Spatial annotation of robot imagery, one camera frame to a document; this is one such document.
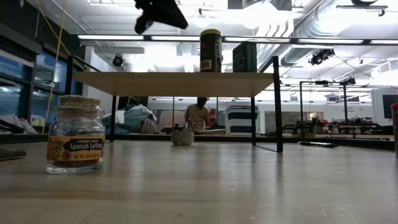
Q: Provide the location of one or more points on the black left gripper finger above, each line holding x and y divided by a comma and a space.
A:
164, 12
143, 25

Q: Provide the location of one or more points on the yellow-lidded black spice canister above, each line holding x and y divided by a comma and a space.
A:
211, 51

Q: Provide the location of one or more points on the black-framed wooden shelf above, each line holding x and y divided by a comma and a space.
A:
186, 84

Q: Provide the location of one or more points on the green spice tin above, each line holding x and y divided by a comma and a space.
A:
245, 57

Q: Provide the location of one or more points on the cork-lidded saffron glass jar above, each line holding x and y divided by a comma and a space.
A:
74, 149

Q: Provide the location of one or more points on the red spice tin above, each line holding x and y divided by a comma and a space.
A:
395, 130

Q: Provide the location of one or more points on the long ceiling light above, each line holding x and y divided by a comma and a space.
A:
105, 37

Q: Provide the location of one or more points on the grey ceiling box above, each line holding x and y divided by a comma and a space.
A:
239, 3

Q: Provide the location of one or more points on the dark computer monitor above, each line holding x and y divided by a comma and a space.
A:
143, 101

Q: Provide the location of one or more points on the teal and white cloth pile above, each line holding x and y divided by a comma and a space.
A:
136, 121

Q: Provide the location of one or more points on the person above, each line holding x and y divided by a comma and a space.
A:
197, 115

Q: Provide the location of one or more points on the small speckled ceramic bowl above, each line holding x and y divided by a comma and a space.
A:
182, 138

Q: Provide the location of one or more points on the white navy striped bin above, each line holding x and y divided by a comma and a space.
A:
241, 119

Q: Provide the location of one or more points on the black ceiling track light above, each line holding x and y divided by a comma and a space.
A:
320, 56

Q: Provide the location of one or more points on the white pink clutter pile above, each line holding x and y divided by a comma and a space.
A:
15, 124

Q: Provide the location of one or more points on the distant black robot workstation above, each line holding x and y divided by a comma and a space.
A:
306, 127

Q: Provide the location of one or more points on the dark flat pad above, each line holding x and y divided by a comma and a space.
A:
12, 154

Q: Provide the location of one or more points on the black pen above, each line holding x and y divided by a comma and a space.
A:
317, 144

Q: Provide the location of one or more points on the black ceiling fixture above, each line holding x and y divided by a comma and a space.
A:
382, 13

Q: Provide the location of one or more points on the white cabinet with screen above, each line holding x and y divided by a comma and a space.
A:
377, 109

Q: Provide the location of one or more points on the black metal stand frame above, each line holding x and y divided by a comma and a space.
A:
301, 109

